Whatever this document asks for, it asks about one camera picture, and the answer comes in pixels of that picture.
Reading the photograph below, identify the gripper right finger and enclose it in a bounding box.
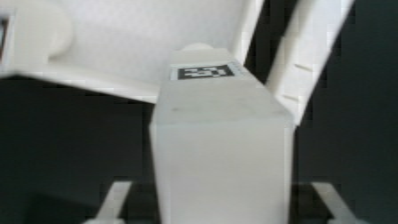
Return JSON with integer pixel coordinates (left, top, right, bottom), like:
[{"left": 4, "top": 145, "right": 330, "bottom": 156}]
[{"left": 292, "top": 182, "right": 370, "bottom": 224}]

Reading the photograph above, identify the white desk leg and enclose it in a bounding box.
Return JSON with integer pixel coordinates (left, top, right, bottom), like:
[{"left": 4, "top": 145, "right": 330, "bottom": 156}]
[
  {"left": 0, "top": 0, "right": 74, "bottom": 76},
  {"left": 152, "top": 44, "right": 296, "bottom": 224}
]

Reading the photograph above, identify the white U-shaped boundary frame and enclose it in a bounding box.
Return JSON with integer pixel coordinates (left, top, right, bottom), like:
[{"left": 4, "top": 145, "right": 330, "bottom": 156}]
[{"left": 267, "top": 0, "right": 356, "bottom": 125}]

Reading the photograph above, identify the white desk tabletop tray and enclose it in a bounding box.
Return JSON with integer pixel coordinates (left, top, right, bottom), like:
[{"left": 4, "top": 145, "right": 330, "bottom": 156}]
[{"left": 0, "top": 0, "right": 267, "bottom": 103}]

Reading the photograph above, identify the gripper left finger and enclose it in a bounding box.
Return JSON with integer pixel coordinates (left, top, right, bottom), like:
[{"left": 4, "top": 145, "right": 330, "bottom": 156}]
[{"left": 83, "top": 181, "right": 159, "bottom": 224}]

